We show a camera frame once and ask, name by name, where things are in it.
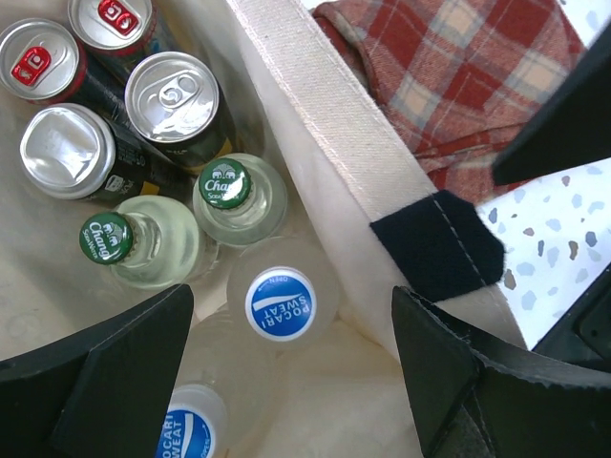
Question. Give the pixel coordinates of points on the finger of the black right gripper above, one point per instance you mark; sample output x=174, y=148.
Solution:
x=571, y=129

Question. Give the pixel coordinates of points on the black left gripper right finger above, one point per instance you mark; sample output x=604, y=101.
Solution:
x=474, y=395

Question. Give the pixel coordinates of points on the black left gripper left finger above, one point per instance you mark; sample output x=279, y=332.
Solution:
x=102, y=391

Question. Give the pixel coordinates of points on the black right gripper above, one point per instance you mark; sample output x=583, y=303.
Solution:
x=582, y=334

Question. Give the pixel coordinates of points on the Pocari Sweat bottle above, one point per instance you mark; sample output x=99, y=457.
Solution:
x=221, y=391
x=283, y=292

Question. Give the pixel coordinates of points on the beige canvas tote bag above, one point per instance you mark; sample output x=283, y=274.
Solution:
x=296, y=102

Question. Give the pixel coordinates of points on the red plaid cloth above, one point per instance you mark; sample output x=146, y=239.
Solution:
x=456, y=79

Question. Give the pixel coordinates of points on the green cap soda bottle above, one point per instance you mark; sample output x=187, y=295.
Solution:
x=239, y=199

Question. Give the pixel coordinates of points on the black can foil top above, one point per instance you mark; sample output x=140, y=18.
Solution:
x=69, y=152

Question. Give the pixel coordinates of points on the black can silver tab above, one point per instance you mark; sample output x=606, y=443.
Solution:
x=175, y=102

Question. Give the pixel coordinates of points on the red tab can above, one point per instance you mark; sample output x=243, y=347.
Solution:
x=121, y=33
x=42, y=63

